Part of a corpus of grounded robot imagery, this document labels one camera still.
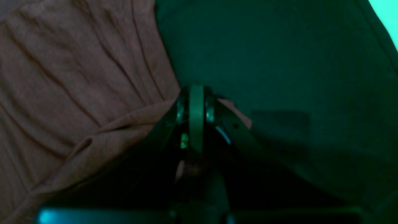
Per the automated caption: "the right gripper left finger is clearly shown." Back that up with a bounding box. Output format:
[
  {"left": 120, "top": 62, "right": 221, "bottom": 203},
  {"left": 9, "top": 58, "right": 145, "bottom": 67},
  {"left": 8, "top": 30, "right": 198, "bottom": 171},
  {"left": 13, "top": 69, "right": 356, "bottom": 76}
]
[{"left": 44, "top": 85, "right": 204, "bottom": 211}]

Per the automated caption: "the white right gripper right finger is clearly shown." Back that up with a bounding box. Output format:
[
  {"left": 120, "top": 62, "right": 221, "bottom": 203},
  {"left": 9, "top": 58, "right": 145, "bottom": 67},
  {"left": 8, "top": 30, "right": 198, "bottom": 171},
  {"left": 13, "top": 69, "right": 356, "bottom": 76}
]
[{"left": 204, "top": 88, "right": 361, "bottom": 212}]

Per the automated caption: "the maroon long-sleeve T-shirt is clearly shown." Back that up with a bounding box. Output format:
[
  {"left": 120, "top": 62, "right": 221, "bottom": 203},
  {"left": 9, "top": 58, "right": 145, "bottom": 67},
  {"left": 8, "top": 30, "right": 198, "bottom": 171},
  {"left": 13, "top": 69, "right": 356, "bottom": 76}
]
[{"left": 0, "top": 0, "right": 253, "bottom": 224}]

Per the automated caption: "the black table cloth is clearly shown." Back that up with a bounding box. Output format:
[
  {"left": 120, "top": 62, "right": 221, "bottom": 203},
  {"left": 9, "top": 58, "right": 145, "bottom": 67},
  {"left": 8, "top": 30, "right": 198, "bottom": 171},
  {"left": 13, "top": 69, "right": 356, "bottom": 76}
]
[{"left": 155, "top": 0, "right": 397, "bottom": 216}]

